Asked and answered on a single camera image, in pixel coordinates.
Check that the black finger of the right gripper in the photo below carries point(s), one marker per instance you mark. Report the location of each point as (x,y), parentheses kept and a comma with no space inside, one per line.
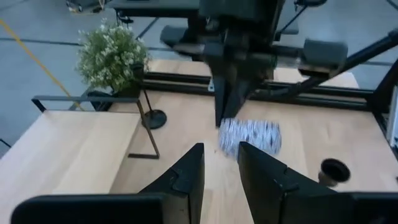
(220,99)
(237,93)

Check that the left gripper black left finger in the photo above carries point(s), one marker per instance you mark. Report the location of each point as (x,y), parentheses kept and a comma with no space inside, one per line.
(109,208)

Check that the tall black candlestick holder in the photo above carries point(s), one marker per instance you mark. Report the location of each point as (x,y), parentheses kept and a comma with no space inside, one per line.
(155,119)

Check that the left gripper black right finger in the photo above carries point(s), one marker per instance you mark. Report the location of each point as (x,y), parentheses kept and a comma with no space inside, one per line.
(311,208)

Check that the potted plant white flowers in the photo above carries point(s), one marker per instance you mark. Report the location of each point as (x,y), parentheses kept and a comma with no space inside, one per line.
(109,59)

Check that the silver aluminium bracket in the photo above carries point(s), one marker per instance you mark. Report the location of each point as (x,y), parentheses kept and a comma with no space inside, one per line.
(392,118)

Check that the black and white patterned cloth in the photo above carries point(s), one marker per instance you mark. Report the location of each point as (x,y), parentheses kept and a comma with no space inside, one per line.
(258,133)

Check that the wooden shelf black metal legs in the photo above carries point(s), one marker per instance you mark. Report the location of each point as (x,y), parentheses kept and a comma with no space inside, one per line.
(62,155)

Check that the dark grey table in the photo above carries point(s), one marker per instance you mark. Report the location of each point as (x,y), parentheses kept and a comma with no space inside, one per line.
(155,7)

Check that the dark grey padded chair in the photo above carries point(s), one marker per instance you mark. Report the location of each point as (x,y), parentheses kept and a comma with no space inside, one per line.
(325,53)

